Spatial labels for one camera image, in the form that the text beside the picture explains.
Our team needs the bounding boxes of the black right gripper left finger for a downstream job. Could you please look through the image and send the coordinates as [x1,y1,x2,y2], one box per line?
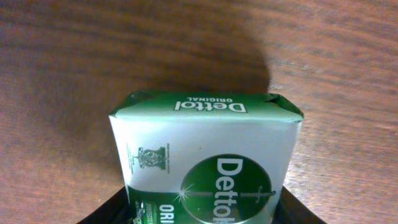
[77,187,132,224]

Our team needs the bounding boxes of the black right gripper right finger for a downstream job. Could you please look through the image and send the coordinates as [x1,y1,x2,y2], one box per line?
[272,187,326,224]

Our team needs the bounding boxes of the green soap bar pack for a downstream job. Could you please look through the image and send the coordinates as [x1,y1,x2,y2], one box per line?
[109,91,304,224]

